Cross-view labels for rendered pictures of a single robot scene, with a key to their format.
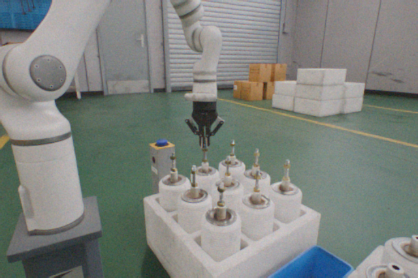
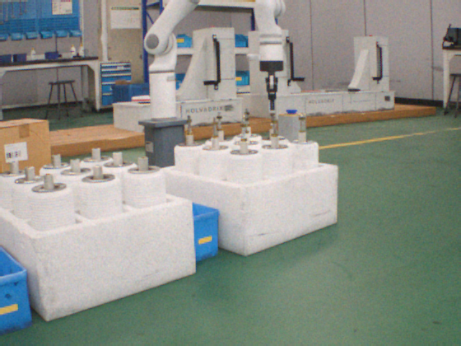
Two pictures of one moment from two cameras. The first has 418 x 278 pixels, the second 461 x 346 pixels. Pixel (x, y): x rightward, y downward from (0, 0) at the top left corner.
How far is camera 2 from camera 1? 1.61 m
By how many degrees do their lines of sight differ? 81
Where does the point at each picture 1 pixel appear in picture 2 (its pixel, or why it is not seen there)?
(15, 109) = (157, 58)
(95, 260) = (159, 145)
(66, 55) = (159, 32)
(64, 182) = (155, 94)
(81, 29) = (168, 19)
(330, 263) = (205, 223)
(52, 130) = (154, 67)
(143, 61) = not seen: outside the picture
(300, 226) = (217, 183)
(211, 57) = (260, 22)
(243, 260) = (171, 173)
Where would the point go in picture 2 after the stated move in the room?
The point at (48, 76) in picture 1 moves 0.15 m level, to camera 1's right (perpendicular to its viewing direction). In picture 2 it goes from (151, 42) to (148, 39)
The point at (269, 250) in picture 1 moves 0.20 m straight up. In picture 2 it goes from (189, 183) to (186, 111)
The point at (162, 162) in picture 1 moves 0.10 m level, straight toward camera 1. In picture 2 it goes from (281, 129) to (253, 131)
